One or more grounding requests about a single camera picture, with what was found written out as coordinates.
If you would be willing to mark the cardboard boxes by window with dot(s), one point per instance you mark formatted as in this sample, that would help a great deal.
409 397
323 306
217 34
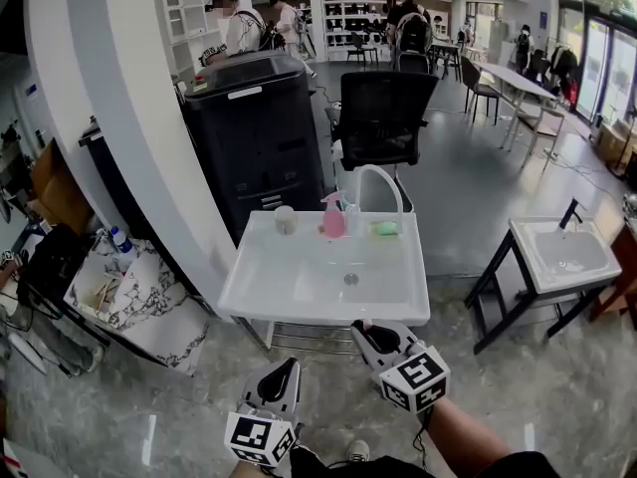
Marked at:
614 145

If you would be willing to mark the marble pattern sink counter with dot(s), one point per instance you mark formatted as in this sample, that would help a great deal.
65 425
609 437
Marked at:
149 307

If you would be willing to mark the person's black trousers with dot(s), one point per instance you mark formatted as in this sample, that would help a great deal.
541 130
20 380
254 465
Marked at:
378 470

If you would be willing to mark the small white sink basin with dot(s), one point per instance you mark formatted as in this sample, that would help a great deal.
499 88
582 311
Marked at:
567 257

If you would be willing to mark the bundle of wooden sticks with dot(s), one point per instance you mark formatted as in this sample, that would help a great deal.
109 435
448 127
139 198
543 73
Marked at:
104 289

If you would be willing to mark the white crumpled bag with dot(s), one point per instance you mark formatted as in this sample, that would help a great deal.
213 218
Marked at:
337 150

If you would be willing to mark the person's right shoe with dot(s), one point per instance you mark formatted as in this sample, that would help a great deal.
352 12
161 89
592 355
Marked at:
358 451

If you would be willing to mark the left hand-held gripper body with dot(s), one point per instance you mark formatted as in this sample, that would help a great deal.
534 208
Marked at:
254 438

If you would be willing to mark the long white table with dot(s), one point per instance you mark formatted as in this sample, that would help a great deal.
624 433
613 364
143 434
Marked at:
517 82

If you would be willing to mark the dark dining chair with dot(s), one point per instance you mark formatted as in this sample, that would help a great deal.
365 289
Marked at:
478 82

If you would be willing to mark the person's right forearm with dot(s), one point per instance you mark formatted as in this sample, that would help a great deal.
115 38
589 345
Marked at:
468 431

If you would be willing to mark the white curved faucet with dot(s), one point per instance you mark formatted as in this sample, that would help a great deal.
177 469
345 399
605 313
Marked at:
399 207

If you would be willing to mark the black faucet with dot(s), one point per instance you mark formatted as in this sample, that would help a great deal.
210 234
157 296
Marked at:
570 214

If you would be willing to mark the white shelf cabinet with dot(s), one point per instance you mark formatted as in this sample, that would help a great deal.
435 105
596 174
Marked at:
186 18

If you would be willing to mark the dark dining table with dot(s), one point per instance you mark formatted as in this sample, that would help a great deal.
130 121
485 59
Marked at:
445 47

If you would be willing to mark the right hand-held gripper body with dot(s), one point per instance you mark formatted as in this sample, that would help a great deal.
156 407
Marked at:
418 376

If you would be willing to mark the clothes rack with clothes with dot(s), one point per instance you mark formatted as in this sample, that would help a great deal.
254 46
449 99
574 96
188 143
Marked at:
562 68

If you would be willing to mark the black side cabinet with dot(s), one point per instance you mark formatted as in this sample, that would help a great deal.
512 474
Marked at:
117 182

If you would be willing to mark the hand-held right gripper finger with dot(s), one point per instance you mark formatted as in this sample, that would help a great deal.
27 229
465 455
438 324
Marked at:
405 339
365 351

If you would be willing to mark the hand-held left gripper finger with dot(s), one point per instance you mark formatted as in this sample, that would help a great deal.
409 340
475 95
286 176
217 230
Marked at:
297 389
254 384

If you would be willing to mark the black bag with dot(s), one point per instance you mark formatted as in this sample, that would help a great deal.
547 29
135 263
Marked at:
55 262

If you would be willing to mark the beige translucent cup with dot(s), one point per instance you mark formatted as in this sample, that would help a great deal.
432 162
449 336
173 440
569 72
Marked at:
285 221

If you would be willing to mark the black mesh office chair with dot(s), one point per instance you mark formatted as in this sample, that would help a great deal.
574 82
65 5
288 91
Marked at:
378 112

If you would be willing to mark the blue cap water bottle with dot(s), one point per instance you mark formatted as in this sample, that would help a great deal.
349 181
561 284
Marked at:
123 244

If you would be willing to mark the person's left forearm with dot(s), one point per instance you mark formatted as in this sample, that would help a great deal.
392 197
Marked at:
249 471

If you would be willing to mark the person's black sleeve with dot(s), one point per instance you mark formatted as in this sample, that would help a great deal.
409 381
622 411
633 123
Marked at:
522 466

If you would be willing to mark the green soap bar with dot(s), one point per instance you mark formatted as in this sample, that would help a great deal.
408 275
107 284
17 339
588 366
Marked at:
385 228
371 234

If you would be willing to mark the metal sink drain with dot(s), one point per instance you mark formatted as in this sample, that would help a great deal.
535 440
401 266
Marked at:
351 279

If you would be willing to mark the large black machine cabinet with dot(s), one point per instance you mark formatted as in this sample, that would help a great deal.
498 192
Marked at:
249 132

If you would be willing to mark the white ceramic sink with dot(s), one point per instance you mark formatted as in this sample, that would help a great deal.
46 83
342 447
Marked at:
269 277

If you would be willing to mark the white printed panel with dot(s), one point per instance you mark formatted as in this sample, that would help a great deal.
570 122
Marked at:
20 461

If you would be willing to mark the wooden frame stool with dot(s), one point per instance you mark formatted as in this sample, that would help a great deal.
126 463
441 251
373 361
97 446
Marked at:
542 120

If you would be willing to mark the pink spray bottle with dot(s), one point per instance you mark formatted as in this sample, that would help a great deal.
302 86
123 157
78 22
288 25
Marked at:
333 222

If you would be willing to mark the brown cardboard box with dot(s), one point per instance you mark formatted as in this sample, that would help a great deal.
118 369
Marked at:
60 192

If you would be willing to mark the chrome faucet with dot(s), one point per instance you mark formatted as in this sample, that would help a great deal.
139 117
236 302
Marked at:
107 239

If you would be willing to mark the metal rack under sink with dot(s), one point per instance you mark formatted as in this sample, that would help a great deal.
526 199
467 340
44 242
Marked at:
308 339

